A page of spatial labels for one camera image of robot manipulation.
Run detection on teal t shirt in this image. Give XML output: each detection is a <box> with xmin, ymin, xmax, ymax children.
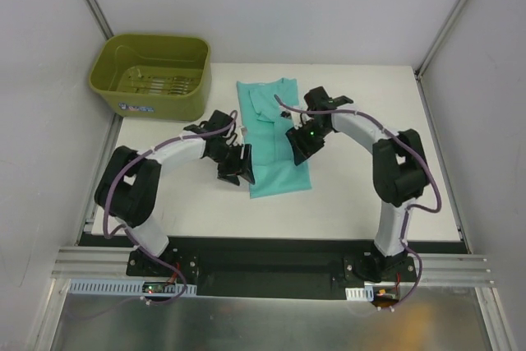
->
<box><xmin>237</xmin><ymin>78</ymin><xmax>311</xmax><ymax>199</ymax></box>

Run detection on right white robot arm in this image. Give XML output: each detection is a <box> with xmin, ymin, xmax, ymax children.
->
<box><xmin>282</xmin><ymin>86</ymin><xmax>431</xmax><ymax>282</ymax></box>

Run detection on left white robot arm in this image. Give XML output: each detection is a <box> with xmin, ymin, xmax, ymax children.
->
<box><xmin>94</xmin><ymin>110</ymin><xmax>256</xmax><ymax>276</ymax></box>

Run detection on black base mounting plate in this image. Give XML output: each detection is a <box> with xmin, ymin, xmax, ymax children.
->
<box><xmin>77</xmin><ymin>235</ymin><xmax>469</xmax><ymax>301</ymax></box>

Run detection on olive green plastic bin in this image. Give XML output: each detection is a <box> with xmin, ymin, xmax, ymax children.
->
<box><xmin>89</xmin><ymin>34</ymin><xmax>211</xmax><ymax>122</ymax></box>

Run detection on reflective metal sheet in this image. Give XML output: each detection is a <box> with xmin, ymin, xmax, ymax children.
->
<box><xmin>37</xmin><ymin>281</ymin><xmax>515</xmax><ymax>350</ymax></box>

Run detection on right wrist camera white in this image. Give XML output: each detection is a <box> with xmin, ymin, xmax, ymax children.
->
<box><xmin>279</xmin><ymin>110</ymin><xmax>303</xmax><ymax>132</ymax></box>

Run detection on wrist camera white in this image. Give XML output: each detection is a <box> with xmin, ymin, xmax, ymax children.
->
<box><xmin>238</xmin><ymin>126</ymin><xmax>247</xmax><ymax>137</ymax></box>
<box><xmin>279</xmin><ymin>110</ymin><xmax>303</xmax><ymax>132</ymax></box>

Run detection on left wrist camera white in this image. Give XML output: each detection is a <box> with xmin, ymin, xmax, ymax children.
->
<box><xmin>238</xmin><ymin>126</ymin><xmax>247</xmax><ymax>137</ymax></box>

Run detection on right white cable duct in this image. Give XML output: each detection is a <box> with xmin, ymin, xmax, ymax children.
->
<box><xmin>345</xmin><ymin>285</ymin><xmax>375</xmax><ymax>303</ymax></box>

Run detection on white cable duct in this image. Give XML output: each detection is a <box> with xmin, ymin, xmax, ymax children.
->
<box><xmin>69</xmin><ymin>279</ymin><xmax>197</xmax><ymax>298</ymax></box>
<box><xmin>345</xmin><ymin>285</ymin><xmax>375</xmax><ymax>303</ymax></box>

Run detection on aluminium frame rail front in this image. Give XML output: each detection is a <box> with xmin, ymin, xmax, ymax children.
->
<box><xmin>52</xmin><ymin>246</ymin><xmax>496</xmax><ymax>288</ymax></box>

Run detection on left white cable duct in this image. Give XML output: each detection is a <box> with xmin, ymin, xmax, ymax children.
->
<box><xmin>69</xmin><ymin>279</ymin><xmax>197</xmax><ymax>298</ymax></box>

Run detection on right aluminium corner post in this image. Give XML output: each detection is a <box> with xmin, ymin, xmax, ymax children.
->
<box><xmin>414</xmin><ymin>0</ymin><xmax>470</xmax><ymax>81</ymax></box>

